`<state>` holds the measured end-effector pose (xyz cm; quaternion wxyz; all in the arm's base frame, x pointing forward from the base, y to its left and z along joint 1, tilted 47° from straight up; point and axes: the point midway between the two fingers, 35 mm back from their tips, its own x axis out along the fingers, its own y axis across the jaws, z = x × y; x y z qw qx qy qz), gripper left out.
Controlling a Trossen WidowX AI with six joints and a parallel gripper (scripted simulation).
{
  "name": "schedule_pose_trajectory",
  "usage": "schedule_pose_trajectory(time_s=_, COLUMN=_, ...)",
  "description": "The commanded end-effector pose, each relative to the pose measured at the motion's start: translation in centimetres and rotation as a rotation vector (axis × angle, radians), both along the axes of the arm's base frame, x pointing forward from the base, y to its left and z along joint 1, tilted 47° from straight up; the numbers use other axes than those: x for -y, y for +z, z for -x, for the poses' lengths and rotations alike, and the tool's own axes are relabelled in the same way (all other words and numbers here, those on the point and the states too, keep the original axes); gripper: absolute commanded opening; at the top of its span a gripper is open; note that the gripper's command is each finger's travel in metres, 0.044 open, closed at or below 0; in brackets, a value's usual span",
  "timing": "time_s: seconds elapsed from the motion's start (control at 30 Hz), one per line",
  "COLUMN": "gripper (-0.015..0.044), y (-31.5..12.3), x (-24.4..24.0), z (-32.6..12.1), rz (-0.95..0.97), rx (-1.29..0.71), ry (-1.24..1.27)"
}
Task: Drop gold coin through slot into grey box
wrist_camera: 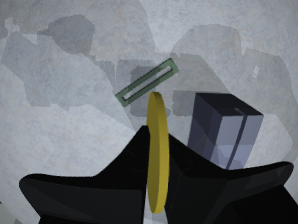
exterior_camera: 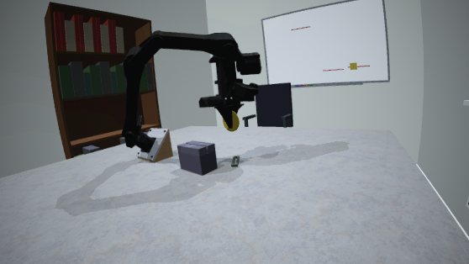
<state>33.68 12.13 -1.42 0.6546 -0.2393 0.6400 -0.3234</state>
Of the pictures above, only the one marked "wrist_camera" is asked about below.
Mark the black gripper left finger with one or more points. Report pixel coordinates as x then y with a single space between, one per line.
117 195

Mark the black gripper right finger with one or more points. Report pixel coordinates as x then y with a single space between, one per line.
198 190

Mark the dark green slotted holder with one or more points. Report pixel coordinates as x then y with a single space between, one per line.
147 88

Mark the gold coin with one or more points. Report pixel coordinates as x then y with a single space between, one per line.
159 156

